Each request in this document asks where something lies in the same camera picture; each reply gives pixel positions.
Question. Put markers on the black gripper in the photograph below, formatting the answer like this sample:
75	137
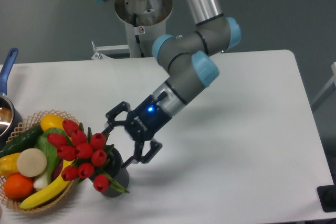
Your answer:
147	121

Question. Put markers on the red tulip bouquet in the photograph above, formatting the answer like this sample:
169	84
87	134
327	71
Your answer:
86	154

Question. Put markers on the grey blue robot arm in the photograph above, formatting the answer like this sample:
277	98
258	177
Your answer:
186	59

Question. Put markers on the dark grey ribbed vase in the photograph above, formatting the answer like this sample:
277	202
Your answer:
113	168

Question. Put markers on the yellow lemon squash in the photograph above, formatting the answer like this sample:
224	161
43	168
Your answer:
57	127

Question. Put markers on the purple red vegetable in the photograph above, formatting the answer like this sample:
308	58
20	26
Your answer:
57	170

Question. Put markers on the yellow banana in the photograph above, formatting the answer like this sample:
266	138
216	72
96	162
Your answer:
46	194

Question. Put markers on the woven wicker basket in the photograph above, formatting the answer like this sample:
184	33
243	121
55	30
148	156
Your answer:
57	199

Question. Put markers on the beige round disc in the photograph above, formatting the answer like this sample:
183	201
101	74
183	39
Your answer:
31	162

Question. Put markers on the green cucumber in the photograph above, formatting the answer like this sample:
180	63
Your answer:
22	142

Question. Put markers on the yellow bell pepper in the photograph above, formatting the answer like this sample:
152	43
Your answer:
8	165

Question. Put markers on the orange fruit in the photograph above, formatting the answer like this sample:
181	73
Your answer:
18	186

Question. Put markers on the black device at edge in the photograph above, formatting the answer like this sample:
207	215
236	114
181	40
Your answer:
327	197

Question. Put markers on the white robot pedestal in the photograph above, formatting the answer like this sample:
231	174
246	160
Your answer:
144	21

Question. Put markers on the blue handled saucepan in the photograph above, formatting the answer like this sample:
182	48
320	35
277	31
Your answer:
10	117

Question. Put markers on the white frame at right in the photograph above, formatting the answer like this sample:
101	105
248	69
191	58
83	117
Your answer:
324	92

